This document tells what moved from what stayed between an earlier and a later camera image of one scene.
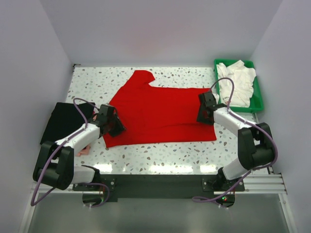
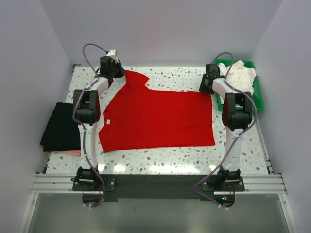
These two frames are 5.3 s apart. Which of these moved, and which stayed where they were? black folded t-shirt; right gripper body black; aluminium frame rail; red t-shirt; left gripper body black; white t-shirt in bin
Moved: right gripper body black; red t-shirt; left gripper body black
Stayed: aluminium frame rail; white t-shirt in bin; black folded t-shirt
